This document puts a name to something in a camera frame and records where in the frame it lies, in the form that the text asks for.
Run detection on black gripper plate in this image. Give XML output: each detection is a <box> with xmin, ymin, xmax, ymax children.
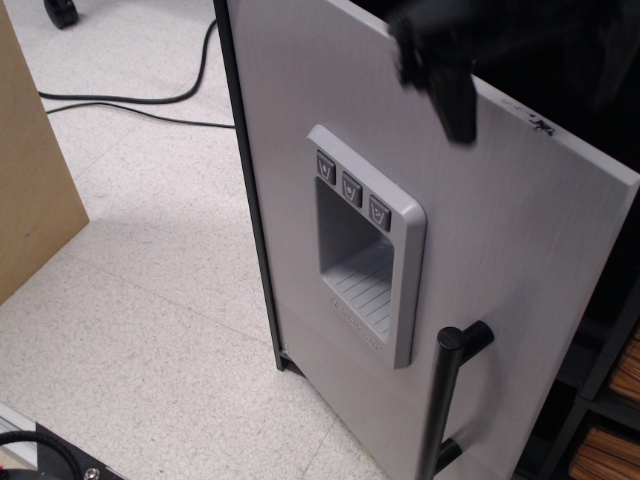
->
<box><xmin>388</xmin><ymin>1</ymin><xmax>620</xmax><ymax>146</ymax></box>

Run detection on grey toy fridge door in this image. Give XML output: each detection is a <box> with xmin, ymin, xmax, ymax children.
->
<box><xmin>227</xmin><ymin>0</ymin><xmax>640</xmax><ymax>480</ymax></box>

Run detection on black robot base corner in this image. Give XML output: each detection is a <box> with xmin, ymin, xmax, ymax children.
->
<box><xmin>1</xmin><ymin>419</ymin><xmax>126</xmax><ymax>480</ymax></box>

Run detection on upper woven wicker basket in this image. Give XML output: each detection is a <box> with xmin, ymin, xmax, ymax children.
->
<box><xmin>608</xmin><ymin>326</ymin><xmax>640</xmax><ymax>407</ymax></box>

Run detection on woven wicker basket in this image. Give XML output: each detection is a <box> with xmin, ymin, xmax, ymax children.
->
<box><xmin>608</xmin><ymin>326</ymin><xmax>640</xmax><ymax>407</ymax></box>
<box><xmin>568</xmin><ymin>427</ymin><xmax>639</xmax><ymax>480</ymax></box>

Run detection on lower woven wicker basket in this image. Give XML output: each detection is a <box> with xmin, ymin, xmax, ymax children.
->
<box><xmin>568</xmin><ymin>427</ymin><xmax>639</xmax><ymax>480</ymax></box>

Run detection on black caster wheel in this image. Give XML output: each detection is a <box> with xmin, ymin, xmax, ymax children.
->
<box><xmin>43</xmin><ymin>0</ymin><xmax>79</xmax><ymax>30</ymax></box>

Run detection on tan wooden board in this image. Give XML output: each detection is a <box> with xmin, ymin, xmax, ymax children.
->
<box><xmin>1</xmin><ymin>7</ymin><xmax>89</xmax><ymax>301</ymax></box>

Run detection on thick black floor cable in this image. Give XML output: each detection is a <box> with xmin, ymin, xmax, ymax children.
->
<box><xmin>37</xmin><ymin>19</ymin><xmax>219</xmax><ymax>105</ymax></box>

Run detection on black braided cable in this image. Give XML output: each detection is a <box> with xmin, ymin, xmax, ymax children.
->
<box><xmin>0</xmin><ymin>428</ymin><xmax>76</xmax><ymax>480</ymax></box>

